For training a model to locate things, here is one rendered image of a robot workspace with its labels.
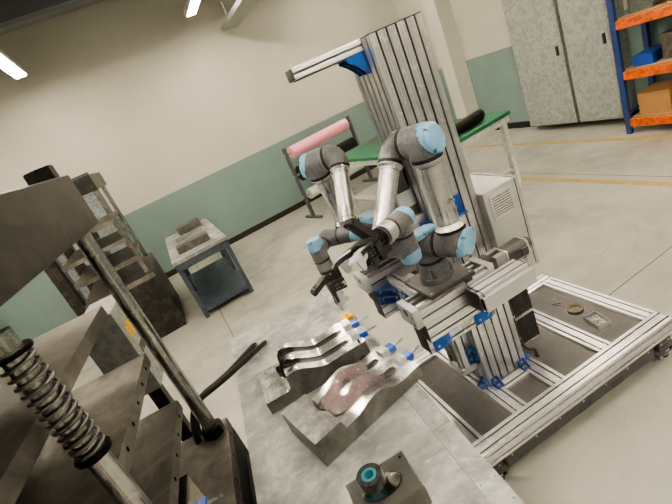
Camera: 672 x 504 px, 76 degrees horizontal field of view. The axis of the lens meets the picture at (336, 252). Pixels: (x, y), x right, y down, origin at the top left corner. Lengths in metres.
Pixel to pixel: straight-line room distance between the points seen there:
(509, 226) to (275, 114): 6.72
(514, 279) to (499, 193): 0.43
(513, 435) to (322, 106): 7.40
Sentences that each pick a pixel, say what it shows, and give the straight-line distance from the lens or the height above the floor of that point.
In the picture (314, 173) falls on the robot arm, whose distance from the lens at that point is 2.10.
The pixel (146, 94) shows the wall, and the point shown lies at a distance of 8.17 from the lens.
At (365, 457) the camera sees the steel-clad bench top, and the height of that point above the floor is 0.80.
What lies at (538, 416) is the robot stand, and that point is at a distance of 2.34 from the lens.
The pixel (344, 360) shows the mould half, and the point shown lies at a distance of 1.96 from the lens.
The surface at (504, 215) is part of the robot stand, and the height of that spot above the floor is 1.09.
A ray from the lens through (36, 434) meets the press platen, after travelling 1.21.
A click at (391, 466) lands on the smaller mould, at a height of 0.87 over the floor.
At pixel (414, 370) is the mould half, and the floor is 0.85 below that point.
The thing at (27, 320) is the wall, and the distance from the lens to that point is 8.68.
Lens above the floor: 1.94
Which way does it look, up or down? 20 degrees down
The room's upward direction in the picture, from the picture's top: 24 degrees counter-clockwise
